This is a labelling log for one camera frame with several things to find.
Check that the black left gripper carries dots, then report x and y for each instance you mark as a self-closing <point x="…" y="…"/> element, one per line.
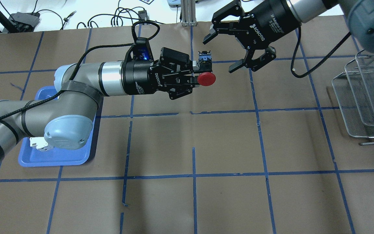
<point x="139" y="79"/>

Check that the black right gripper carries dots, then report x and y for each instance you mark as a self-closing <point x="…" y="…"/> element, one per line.
<point x="273" y="24"/>

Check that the red emergency stop button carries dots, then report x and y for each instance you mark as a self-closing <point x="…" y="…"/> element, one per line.
<point x="206" y="76"/>

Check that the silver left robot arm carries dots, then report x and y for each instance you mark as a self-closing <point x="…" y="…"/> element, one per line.
<point x="106" y="77"/>

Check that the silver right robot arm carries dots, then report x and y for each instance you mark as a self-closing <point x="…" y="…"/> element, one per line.
<point x="359" y="14"/>

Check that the black usb hub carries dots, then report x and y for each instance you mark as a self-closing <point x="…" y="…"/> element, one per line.
<point x="25" y="22"/>

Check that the blue plastic tray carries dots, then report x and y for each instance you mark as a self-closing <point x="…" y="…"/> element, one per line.
<point x="66" y="122"/>

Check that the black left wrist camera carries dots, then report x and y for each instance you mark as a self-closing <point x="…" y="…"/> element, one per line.
<point x="140" y="50"/>

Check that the aluminium frame post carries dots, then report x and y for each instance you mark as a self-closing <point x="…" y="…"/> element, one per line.
<point x="188" y="13"/>

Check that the silver wire mesh shelf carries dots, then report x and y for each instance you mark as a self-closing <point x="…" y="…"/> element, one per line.
<point x="354" y="90"/>

